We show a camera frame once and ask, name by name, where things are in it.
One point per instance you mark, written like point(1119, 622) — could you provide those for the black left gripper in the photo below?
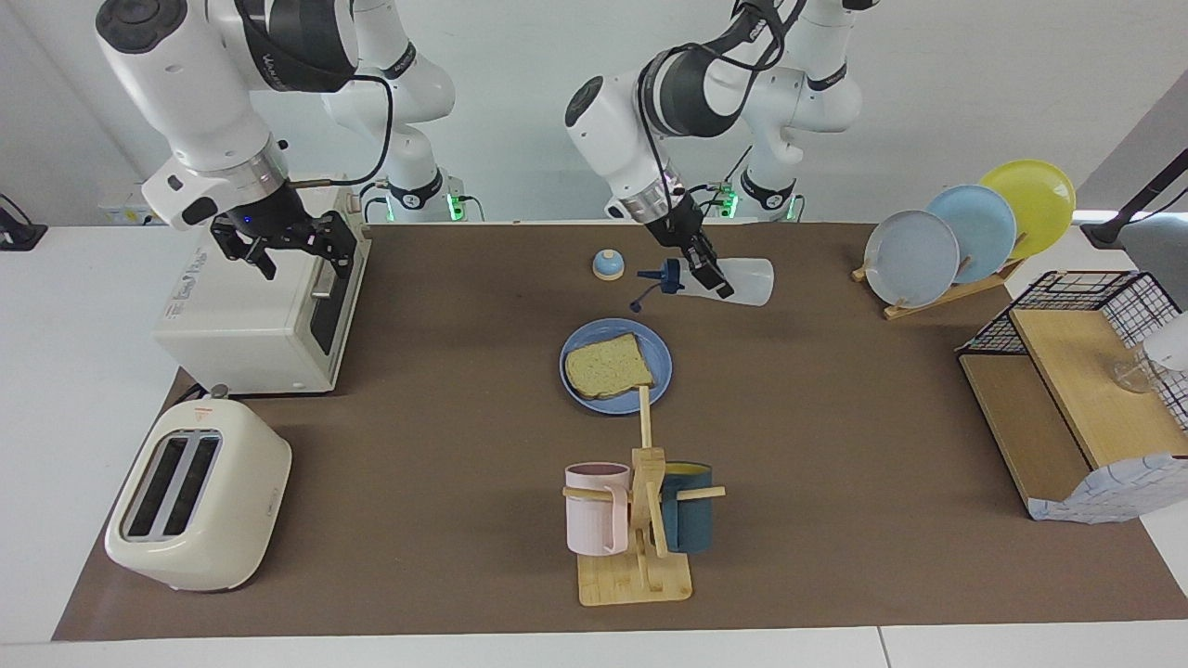
point(676, 223)

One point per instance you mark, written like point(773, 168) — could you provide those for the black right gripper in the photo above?
point(274, 223)

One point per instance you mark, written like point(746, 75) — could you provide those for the translucent squeeze bottle blue cap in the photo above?
point(747, 278)

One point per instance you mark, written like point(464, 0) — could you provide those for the slice of toast bread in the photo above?
point(608, 366)

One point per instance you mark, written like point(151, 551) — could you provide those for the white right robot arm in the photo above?
point(186, 83)

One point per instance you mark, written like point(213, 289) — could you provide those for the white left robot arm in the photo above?
point(705, 88)

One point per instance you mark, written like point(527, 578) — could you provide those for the blue round plate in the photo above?
point(661, 357)

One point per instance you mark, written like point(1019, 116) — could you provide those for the pale grey plate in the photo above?
point(910, 260)

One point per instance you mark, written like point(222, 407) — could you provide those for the wooden plate rack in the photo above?
point(937, 301)

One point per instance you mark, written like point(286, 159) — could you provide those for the light blue plate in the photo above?
point(984, 227)

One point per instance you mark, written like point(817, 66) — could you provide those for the yellow plate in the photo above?
point(1039, 199)

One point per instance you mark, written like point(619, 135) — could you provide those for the white toaster oven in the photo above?
point(251, 334)

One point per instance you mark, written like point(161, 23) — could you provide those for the white power strip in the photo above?
point(119, 213)

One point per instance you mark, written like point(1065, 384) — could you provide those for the brown table mat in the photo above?
point(835, 464)

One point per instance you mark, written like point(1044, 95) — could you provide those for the dark teal mug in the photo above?
point(691, 520)

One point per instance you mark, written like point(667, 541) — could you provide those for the cream two-slot toaster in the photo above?
point(232, 501)

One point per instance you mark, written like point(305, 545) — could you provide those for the black desk clamp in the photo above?
point(19, 232)

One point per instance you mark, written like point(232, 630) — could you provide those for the pink mug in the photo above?
point(594, 520)

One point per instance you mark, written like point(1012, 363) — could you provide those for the wooden mug tree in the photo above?
point(636, 580)

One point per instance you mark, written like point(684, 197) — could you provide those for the wooden shelf unit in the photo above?
point(1067, 390)

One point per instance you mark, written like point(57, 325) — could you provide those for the clear glass cup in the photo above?
point(1134, 376)

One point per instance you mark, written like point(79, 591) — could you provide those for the marble pattern paper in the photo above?
point(1114, 492)

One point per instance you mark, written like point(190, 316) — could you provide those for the white rounded container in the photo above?
point(1169, 343)

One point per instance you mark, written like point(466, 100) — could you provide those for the black camera stand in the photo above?
point(1137, 199)

